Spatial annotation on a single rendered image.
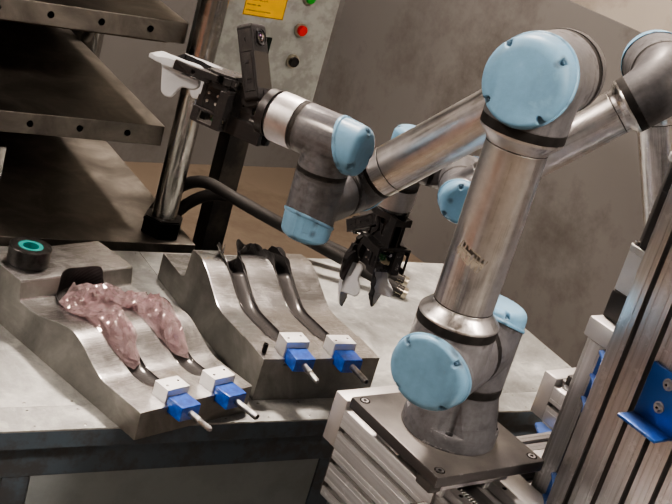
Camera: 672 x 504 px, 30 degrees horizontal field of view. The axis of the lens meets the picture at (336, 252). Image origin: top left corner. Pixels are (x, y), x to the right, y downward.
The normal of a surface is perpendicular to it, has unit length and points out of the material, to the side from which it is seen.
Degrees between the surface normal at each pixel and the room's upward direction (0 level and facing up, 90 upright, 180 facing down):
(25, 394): 0
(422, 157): 104
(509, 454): 0
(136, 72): 90
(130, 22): 90
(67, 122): 90
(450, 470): 0
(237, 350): 90
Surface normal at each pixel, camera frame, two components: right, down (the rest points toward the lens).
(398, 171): -0.29, 0.51
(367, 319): 0.26, -0.90
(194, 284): -0.85, -0.04
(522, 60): -0.43, 0.08
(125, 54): 0.55, 0.44
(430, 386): -0.51, 0.32
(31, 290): 0.73, 0.27
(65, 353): -0.67, 0.10
